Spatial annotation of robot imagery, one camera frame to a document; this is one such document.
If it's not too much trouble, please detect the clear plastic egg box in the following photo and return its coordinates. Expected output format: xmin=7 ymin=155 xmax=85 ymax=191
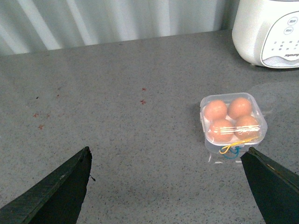
xmin=200 ymin=92 xmax=268 ymax=154

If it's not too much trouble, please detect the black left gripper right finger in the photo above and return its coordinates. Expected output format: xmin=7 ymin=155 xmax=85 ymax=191
xmin=241 ymin=147 xmax=299 ymax=224

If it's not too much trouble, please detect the yellow rubber band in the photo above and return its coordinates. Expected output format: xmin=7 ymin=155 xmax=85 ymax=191
xmin=219 ymin=137 xmax=258 ymax=154

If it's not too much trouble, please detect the grey pleated curtain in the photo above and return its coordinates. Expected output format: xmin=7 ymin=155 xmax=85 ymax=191
xmin=0 ymin=0 xmax=239 ymax=56

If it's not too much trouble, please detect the brown egg in box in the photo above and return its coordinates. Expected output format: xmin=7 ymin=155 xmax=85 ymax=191
xmin=204 ymin=100 xmax=228 ymax=121
xmin=228 ymin=98 xmax=252 ymax=120
xmin=207 ymin=119 xmax=234 ymax=143

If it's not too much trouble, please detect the white Joyoung blender appliance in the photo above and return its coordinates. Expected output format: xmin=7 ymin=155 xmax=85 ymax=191
xmin=232 ymin=0 xmax=299 ymax=69

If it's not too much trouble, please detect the blue rubber band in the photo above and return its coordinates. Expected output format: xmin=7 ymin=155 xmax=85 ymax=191
xmin=220 ymin=146 xmax=241 ymax=159

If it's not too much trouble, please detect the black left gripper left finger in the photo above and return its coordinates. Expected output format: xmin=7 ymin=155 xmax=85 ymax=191
xmin=0 ymin=147 xmax=92 ymax=224

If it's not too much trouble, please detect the brown egg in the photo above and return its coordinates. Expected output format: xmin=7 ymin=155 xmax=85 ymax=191
xmin=235 ymin=115 xmax=260 ymax=140
xmin=228 ymin=98 xmax=252 ymax=120
xmin=204 ymin=100 xmax=228 ymax=121
xmin=207 ymin=119 xmax=234 ymax=143

